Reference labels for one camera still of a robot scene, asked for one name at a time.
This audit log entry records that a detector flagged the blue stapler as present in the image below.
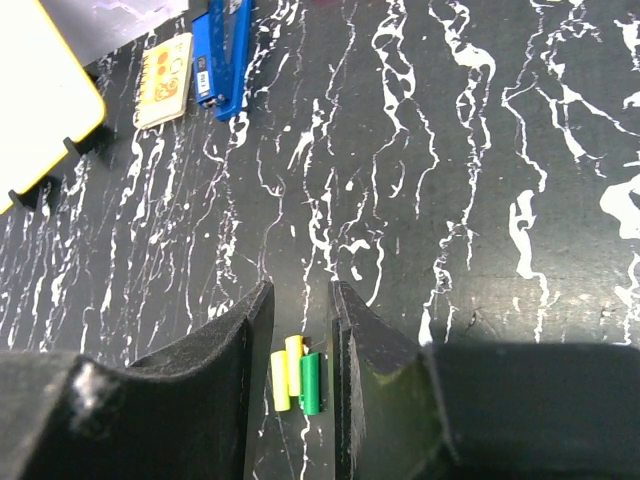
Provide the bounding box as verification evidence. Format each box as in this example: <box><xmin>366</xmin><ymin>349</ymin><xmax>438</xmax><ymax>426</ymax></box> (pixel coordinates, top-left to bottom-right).
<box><xmin>187</xmin><ymin>0</ymin><xmax>253</xmax><ymax>122</ymax></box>

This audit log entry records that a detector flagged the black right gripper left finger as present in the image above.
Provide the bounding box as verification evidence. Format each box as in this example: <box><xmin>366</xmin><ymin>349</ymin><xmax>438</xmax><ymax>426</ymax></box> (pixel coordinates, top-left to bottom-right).
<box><xmin>1</xmin><ymin>281</ymin><xmax>275</xmax><ymax>479</ymax></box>

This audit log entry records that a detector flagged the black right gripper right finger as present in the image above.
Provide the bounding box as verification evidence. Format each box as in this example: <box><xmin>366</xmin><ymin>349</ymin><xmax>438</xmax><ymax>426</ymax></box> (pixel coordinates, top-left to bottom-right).
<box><xmin>327</xmin><ymin>281</ymin><xmax>639</xmax><ymax>479</ymax></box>

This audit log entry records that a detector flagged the dark green pen cap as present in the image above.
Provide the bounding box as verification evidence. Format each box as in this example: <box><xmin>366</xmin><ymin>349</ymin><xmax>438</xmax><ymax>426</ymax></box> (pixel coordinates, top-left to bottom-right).
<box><xmin>299</xmin><ymin>352</ymin><xmax>321</xmax><ymax>416</ymax></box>

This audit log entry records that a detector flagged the orange small notebook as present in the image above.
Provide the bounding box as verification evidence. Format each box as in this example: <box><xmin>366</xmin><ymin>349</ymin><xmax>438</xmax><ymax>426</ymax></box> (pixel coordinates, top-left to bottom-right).
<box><xmin>133</xmin><ymin>32</ymin><xmax>193</xmax><ymax>129</ymax></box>

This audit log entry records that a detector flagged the white board yellow frame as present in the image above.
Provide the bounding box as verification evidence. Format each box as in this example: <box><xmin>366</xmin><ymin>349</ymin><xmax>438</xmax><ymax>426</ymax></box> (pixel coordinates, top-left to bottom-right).
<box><xmin>1</xmin><ymin>1</ymin><xmax>106</xmax><ymax>212</ymax></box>

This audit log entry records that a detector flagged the orange yellow pen cap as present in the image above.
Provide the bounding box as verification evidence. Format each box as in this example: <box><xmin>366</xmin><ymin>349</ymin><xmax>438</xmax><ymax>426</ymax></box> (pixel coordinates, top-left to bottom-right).
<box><xmin>285</xmin><ymin>335</ymin><xmax>304</xmax><ymax>397</ymax></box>

